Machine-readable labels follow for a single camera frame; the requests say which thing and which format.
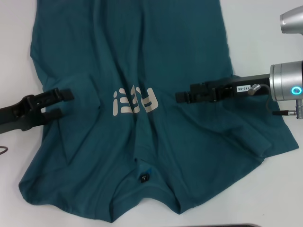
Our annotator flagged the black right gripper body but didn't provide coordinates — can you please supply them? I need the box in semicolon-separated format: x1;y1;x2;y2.
221;74;271;102

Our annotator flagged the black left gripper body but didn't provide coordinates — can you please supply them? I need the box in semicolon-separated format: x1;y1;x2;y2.
0;94;45;134

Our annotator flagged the teal blue printed t-shirt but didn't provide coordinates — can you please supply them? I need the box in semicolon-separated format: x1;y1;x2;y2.
18;0;299;210

